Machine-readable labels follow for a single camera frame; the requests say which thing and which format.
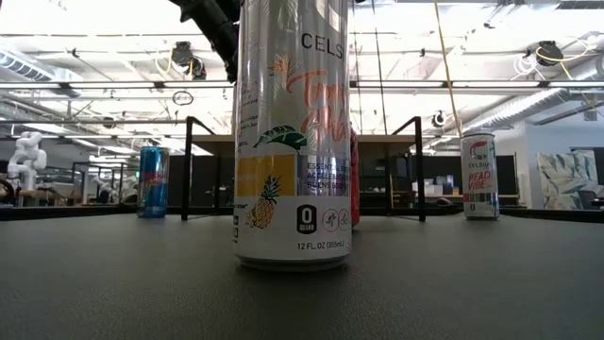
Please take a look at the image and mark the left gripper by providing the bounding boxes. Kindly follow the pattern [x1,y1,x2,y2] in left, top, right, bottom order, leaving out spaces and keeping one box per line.
[167,0,242,84]

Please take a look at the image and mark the blue Red Bull can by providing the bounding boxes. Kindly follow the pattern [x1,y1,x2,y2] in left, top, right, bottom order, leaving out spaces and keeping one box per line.
[136,145,171,219]

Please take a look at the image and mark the red beverage can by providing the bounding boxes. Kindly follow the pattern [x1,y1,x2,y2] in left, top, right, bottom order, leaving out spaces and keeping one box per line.
[349,123,361,228]

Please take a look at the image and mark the Celsius Peach Vibe can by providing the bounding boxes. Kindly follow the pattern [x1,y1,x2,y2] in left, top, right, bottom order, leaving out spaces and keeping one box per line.
[460,131,500,221]

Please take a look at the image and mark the Celsius Tropical Vibe can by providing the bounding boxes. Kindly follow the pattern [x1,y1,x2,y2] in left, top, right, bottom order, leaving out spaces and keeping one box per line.
[233,0,353,273]

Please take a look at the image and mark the long ceiling light strip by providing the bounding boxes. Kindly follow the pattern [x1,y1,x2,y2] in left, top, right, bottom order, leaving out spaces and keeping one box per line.
[0,79,604,92]

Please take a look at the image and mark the white storage boxes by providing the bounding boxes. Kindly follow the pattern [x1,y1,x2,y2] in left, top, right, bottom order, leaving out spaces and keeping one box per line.
[422,175,457,197]

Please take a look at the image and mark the black ceiling cable reel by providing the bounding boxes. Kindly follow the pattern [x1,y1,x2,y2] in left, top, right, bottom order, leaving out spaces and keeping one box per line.
[535,40,566,67]
[170,41,208,81]

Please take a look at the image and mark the ventilation duct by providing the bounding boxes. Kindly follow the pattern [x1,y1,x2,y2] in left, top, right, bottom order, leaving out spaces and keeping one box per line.
[0,49,84,98]
[464,87,604,138]

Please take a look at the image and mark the yellow power cable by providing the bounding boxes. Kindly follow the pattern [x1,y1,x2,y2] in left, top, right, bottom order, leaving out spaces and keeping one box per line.
[432,0,462,138]

